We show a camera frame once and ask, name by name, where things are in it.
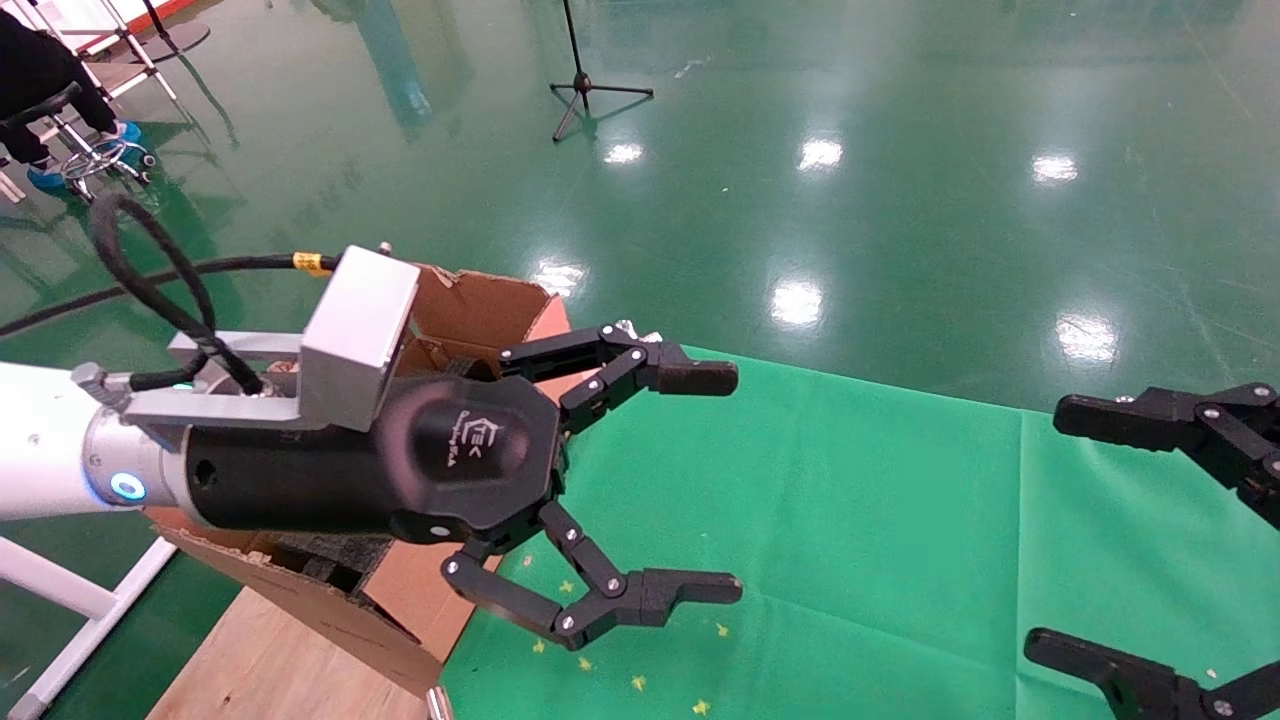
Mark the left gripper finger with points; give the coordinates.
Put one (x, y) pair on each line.
(640, 598)
(690, 376)

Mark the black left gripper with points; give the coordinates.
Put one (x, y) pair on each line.
(330, 480)

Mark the black round base stand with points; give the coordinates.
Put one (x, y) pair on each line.
(180, 38)

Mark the metal binder clip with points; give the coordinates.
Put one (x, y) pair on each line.
(627, 326)

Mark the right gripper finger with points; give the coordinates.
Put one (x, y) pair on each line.
(1130, 685)
(1130, 418)

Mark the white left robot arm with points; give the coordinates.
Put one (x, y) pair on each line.
(45, 440)

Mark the green table cloth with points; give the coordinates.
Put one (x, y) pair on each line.
(900, 550)

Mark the black tripod stand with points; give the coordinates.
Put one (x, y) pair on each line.
(585, 85)

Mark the chrome wheeled stool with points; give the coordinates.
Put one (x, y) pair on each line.
(95, 155)

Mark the white framed work table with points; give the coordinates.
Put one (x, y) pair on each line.
(115, 40)

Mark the person in black clothes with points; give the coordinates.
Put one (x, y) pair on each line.
(35, 65)

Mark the large open cardboard carton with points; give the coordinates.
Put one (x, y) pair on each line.
(400, 600)

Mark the black foam block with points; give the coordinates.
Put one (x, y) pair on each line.
(472, 368)
(330, 555)

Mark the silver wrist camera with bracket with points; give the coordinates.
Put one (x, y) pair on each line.
(355, 330)

